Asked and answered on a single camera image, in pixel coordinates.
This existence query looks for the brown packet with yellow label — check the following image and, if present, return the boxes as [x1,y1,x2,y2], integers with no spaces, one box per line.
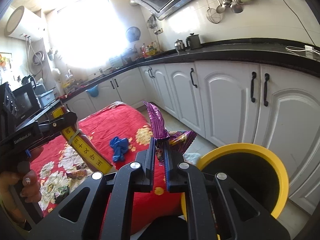
[51,106,119,174]

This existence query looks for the black kitchen countertop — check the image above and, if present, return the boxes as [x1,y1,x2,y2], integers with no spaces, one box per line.
[57,38,320,100]

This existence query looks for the white charger with cable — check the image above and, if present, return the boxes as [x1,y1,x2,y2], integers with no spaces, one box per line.
[286,44,320,58]

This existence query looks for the grey plastic crate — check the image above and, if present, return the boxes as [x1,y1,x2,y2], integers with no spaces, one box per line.
[37,89,57,107]

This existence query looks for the wire skimmer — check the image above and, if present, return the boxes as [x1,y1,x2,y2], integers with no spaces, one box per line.
[202,0,224,24]

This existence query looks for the steel kettle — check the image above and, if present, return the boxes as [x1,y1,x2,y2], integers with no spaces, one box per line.
[174,39,185,53]

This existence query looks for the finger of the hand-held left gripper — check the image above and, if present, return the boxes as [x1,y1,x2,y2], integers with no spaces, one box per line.
[39,112,78,140]

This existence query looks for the bright window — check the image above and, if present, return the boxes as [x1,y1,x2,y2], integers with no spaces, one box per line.
[47,0,130,70]

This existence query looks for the blue plastic gloves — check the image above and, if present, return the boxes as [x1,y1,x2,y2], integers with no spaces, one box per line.
[109,136,130,162]

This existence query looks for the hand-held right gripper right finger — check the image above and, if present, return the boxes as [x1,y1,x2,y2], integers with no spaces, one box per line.
[164,140,292,240]

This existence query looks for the person's left hand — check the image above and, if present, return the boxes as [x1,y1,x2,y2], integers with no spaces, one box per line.
[0,146,45,207]

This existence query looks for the light blue cloth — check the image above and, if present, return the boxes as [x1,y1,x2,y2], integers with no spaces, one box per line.
[185,152,202,167]

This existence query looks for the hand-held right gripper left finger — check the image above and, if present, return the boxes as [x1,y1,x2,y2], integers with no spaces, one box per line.
[22,137,157,240]

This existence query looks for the red floral tablecloth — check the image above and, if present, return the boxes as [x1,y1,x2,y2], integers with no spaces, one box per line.
[29,101,187,240]

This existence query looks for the dish rack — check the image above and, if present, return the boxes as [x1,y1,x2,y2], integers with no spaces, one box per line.
[122,47,138,64]

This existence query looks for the row of white cabinet doors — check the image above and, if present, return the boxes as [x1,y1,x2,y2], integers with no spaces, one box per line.
[61,60,320,215]

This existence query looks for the blue wall fan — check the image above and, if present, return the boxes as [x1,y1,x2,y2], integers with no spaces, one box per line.
[125,26,141,42]

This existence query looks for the black kettle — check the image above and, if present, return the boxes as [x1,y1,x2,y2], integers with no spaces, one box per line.
[21,75,38,87]

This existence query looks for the white electric kettle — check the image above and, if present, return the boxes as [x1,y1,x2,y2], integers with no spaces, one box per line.
[51,68,62,83]

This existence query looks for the row of condiment bottles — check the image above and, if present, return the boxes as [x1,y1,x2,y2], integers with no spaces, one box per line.
[140,41,160,57]

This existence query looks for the black power cable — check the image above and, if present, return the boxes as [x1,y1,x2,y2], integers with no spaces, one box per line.
[275,0,318,49]

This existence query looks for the dark lidded pot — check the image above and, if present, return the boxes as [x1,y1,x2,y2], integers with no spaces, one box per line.
[185,33,201,50]

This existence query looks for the hanging steel basin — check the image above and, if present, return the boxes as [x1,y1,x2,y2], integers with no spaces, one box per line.
[31,51,45,67]

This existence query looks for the black microwave oven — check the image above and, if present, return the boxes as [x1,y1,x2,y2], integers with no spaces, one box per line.
[11,82,42,120]

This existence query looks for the fruit wall poster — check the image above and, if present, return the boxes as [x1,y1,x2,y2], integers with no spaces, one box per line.
[0,52,12,70]

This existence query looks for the colourful snack packet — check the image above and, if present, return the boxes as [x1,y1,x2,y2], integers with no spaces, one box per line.
[67,169,93,180]

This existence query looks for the green patterned snack wrapper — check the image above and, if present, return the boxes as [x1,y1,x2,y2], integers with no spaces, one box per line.
[55,185,70,200]

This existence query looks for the blue plastic bag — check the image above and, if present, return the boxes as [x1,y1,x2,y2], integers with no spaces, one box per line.
[86,85,99,98]

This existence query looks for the purple snack wrapper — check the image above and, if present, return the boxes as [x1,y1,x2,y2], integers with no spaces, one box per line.
[142,100,197,167]

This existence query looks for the yellow trash bin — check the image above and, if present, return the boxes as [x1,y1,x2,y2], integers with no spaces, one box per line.
[180,142,289,240]

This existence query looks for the white water heater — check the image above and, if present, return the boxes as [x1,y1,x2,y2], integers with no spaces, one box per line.
[4,6,47,42]

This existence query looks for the person's left forearm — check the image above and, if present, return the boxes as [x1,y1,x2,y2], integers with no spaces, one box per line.
[0,192,32,233]

